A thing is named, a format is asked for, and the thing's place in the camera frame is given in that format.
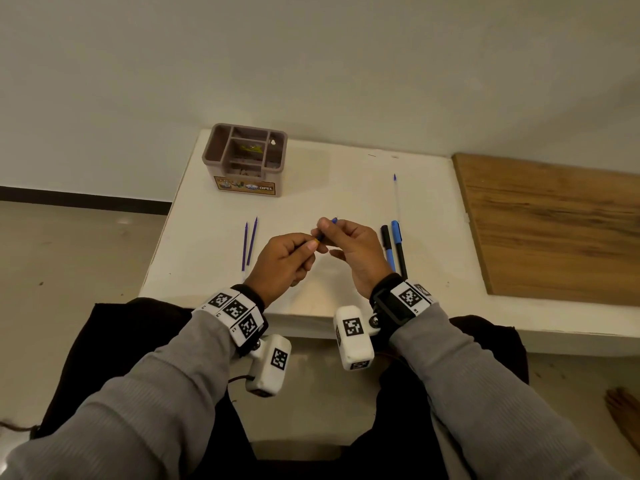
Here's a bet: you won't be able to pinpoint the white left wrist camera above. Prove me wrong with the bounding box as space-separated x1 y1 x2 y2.
244 334 292 398

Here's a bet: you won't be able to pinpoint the blue pen with black grip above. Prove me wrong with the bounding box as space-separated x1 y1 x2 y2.
294 218 339 251

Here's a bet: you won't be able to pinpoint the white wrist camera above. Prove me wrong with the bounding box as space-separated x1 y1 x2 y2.
244 334 292 398
333 305 381 372

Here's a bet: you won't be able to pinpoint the person's right hand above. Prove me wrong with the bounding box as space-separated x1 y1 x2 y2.
310 218 394 299

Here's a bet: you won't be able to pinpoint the person's right forearm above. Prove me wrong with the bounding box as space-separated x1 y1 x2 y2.
387 302 632 480

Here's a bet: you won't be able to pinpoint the person's black trousers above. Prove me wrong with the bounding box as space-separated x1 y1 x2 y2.
30 297 530 480

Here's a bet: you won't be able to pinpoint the person's left forearm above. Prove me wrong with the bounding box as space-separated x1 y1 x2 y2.
0 310 239 480

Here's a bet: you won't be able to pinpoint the wooden board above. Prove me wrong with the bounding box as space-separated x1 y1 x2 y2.
451 153 640 308

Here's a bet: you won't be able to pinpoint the wristband with marker tags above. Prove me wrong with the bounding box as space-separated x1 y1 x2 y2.
192 284 270 356
369 273 437 340

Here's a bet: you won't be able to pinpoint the person's left hand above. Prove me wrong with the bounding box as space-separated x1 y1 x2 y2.
243 233 329 308

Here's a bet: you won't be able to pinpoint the right wristband with marker tags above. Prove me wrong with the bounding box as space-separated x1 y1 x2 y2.
369 273 437 340

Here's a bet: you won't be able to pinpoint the left wristband with marker tags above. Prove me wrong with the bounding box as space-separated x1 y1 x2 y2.
192 284 270 356

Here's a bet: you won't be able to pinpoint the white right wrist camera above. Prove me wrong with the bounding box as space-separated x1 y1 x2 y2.
333 305 381 372

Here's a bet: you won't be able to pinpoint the brown plastic organizer box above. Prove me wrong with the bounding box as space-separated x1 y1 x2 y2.
202 123 288 198

